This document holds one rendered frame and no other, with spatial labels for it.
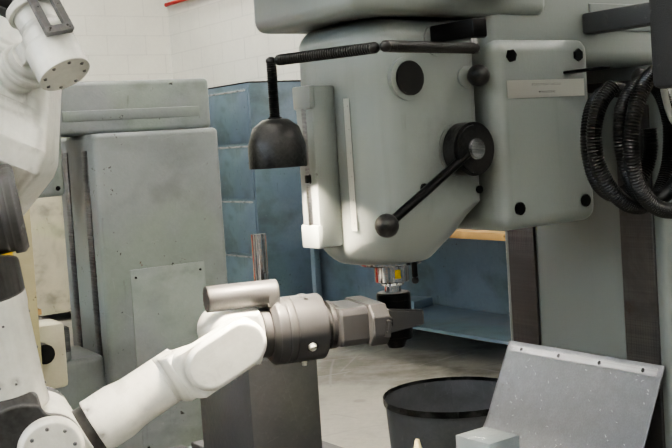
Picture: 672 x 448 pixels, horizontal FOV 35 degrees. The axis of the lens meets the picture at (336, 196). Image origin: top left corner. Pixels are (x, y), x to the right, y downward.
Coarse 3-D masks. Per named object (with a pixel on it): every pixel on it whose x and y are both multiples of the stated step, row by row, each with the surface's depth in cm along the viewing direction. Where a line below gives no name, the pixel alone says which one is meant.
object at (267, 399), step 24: (264, 360) 163; (312, 360) 167; (240, 384) 164; (264, 384) 163; (288, 384) 165; (312, 384) 167; (216, 408) 174; (240, 408) 165; (264, 408) 163; (288, 408) 165; (312, 408) 167; (216, 432) 175; (240, 432) 166; (264, 432) 163; (288, 432) 165; (312, 432) 167
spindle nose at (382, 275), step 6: (378, 270) 143; (384, 270) 142; (390, 270) 142; (402, 270) 142; (408, 270) 144; (378, 276) 143; (384, 276) 142; (390, 276) 142; (402, 276) 142; (408, 276) 144; (378, 282) 143; (384, 282) 142; (390, 282) 142; (396, 282) 142
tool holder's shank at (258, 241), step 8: (256, 240) 167; (264, 240) 168; (256, 248) 167; (264, 248) 168; (256, 256) 167; (264, 256) 168; (256, 264) 168; (264, 264) 168; (256, 272) 168; (264, 272) 168; (256, 280) 168
